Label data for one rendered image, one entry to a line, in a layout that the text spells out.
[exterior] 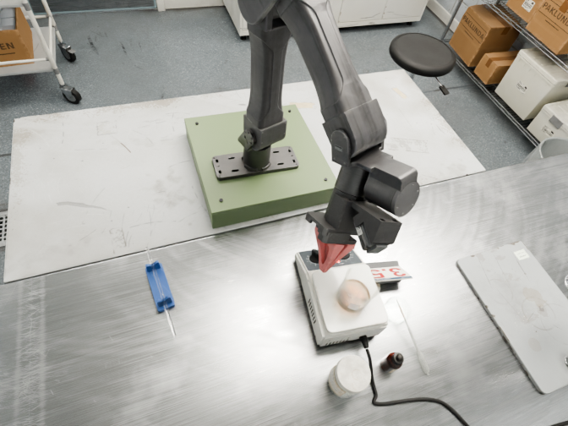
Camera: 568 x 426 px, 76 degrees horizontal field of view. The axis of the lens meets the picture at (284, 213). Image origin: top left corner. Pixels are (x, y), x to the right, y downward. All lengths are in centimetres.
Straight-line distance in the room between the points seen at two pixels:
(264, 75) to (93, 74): 228
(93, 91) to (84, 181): 180
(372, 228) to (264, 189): 36
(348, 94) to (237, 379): 52
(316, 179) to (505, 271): 49
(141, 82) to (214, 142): 186
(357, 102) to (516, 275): 62
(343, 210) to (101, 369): 51
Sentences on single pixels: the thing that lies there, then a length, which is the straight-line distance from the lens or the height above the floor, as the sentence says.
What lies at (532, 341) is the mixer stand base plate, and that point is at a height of 91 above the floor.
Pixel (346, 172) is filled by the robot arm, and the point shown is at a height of 120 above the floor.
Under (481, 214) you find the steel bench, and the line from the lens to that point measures 107.
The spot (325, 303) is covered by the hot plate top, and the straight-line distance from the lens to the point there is 69.
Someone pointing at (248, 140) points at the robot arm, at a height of 107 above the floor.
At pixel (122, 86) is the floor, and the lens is 275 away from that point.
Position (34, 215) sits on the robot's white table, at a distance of 97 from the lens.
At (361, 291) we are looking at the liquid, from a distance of 69.
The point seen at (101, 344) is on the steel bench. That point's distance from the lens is 78.
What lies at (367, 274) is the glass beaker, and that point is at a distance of 67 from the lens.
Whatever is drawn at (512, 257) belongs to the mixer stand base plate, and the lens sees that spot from 103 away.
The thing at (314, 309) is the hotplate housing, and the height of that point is 96.
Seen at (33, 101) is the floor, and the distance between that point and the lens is 279.
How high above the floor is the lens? 162
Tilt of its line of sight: 55 degrees down
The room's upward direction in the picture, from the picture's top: 11 degrees clockwise
